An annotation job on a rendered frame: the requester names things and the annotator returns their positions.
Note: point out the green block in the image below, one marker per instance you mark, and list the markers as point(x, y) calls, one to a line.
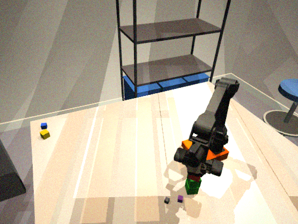
point(191, 191)
point(193, 184)

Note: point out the small blue block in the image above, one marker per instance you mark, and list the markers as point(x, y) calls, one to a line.
point(43, 126)

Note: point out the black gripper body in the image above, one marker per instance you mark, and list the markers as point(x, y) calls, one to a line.
point(215, 167)

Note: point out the small purple block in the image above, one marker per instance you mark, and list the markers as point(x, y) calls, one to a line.
point(180, 199)

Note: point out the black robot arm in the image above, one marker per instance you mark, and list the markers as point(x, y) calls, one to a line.
point(209, 127)

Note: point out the yellow cube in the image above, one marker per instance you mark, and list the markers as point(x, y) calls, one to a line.
point(44, 134)

